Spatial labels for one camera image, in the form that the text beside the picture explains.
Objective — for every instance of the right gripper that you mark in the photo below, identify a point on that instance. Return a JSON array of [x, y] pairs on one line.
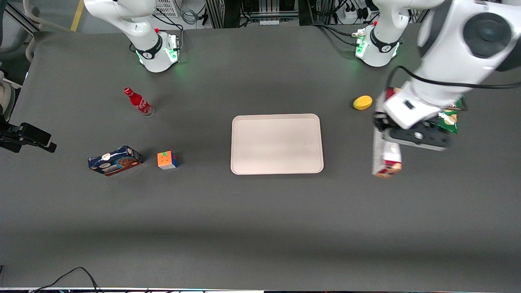
[[4, 127]]

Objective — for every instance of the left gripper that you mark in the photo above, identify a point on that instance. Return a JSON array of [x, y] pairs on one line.
[[379, 121]]

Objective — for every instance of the red cookie box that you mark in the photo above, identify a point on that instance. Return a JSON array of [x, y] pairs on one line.
[[386, 160]]

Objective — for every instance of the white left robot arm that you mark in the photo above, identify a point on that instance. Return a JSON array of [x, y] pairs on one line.
[[452, 53]]

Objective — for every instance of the blue cookie box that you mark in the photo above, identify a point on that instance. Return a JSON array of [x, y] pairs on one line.
[[115, 160]]

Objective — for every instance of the pale pink rectangular tray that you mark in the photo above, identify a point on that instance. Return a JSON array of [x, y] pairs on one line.
[[276, 144]]

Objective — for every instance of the white perforated box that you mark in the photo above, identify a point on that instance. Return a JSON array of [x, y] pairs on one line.
[[166, 7]]

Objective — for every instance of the yellow mango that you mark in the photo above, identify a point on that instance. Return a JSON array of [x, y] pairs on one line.
[[362, 102]]

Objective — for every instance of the white chair part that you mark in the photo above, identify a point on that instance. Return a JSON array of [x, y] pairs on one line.
[[5, 93]]

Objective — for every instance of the green chips bag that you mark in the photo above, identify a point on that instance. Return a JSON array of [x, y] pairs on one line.
[[449, 120]]

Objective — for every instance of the red cola bottle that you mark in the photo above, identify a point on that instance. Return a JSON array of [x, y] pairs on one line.
[[139, 102]]

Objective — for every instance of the white power strip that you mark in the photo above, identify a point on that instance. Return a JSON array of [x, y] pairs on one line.
[[350, 14]]

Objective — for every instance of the multicoloured puzzle cube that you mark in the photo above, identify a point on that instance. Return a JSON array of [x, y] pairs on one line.
[[167, 160]]

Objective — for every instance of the black metal equipment rack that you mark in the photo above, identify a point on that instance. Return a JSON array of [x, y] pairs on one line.
[[252, 10]]

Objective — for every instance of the beige curved tube frame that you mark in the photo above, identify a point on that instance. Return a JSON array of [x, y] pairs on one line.
[[40, 18]]

